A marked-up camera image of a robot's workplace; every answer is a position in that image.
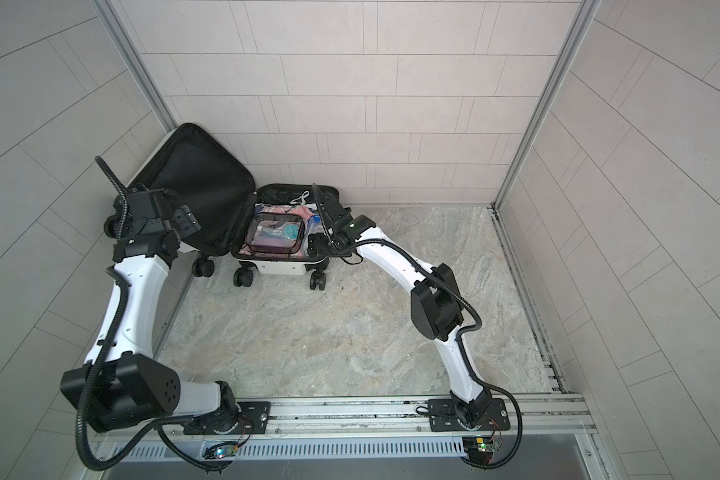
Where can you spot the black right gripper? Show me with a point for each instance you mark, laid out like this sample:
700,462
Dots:
317,242

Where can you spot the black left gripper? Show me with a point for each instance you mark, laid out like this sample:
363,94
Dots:
187,219

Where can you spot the pink shark print garment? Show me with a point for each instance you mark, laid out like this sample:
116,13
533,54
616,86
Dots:
312,220

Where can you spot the clear black-trimmed toiletry pouch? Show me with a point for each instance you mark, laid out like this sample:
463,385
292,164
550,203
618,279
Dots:
275,233

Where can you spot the black and white suitcase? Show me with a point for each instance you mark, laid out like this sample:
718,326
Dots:
221,193

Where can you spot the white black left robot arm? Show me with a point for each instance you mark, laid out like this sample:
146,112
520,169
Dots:
120,383

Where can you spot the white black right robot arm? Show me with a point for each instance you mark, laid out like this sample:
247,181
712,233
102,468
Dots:
437,309

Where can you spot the left green circuit board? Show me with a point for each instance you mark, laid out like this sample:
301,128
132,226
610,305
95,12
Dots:
222,451

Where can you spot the green circuit board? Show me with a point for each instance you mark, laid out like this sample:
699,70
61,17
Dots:
222,451
481,450

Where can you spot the right green circuit board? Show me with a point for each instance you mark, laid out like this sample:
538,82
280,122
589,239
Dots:
481,450

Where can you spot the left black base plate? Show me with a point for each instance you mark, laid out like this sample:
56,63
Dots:
247,417

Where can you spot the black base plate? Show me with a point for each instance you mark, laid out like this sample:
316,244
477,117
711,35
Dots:
453,415
247,417

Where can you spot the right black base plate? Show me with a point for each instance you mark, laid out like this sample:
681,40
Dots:
453,415

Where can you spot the aluminium mounting rail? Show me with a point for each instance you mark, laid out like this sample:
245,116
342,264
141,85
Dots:
386,427

